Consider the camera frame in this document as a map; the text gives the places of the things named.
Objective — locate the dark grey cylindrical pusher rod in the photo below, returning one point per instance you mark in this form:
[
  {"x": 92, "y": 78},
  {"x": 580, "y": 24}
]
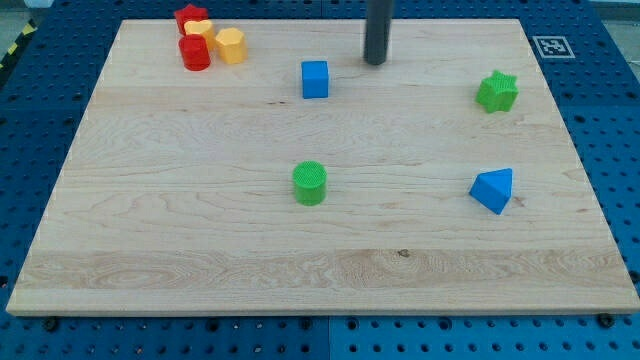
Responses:
[{"x": 377, "y": 31}]

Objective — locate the green star block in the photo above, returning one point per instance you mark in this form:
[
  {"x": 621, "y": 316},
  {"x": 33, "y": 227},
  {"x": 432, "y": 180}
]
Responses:
[{"x": 497, "y": 92}]

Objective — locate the red star block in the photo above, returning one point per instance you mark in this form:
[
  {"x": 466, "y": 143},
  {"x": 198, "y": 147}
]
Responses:
[{"x": 189, "y": 13}]

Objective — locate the blue cube block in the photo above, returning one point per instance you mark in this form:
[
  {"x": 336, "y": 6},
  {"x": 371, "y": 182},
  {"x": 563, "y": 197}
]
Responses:
[{"x": 315, "y": 79}]

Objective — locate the yellow hexagon block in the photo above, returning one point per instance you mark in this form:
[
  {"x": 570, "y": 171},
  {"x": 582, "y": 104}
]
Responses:
[{"x": 231, "y": 45}]

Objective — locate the black white fiducial marker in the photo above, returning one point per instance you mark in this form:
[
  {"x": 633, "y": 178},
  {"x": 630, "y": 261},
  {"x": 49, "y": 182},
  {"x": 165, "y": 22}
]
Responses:
[{"x": 553, "y": 47}]

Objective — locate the yellow heart block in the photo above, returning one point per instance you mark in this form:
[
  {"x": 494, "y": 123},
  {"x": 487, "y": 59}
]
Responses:
[{"x": 204, "y": 28}]

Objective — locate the green cylinder block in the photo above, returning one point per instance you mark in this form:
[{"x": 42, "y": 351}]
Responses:
[{"x": 309, "y": 179}]

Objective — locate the light wooden board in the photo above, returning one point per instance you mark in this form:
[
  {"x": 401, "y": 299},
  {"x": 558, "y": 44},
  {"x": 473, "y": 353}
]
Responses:
[{"x": 176, "y": 197}]

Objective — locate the red cylinder block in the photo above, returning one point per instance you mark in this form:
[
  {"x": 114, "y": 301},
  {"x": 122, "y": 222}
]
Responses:
[{"x": 194, "y": 52}]

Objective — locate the blue triangular prism block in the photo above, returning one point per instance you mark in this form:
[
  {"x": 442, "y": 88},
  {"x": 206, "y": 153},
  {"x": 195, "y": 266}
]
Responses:
[{"x": 493, "y": 189}]

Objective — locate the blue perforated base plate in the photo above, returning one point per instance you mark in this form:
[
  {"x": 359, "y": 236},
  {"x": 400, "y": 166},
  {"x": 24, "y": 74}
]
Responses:
[{"x": 44, "y": 98}]

